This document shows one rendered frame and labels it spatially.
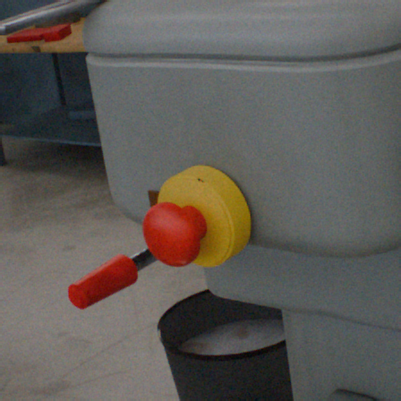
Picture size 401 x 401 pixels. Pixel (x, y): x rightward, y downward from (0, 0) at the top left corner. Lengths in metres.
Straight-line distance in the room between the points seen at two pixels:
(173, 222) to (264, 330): 2.62
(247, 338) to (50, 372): 1.33
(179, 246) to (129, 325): 3.97
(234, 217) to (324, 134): 0.08
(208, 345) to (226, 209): 2.58
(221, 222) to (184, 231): 0.03
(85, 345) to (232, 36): 3.92
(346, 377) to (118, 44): 0.34
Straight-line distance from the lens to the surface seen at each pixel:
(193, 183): 0.63
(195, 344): 3.22
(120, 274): 0.73
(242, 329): 3.26
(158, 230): 0.62
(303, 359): 0.86
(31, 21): 0.67
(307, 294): 0.77
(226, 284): 0.82
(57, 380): 4.25
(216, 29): 0.61
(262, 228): 0.64
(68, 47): 6.34
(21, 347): 4.59
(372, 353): 0.81
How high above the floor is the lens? 1.99
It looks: 20 degrees down
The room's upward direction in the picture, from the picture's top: 10 degrees counter-clockwise
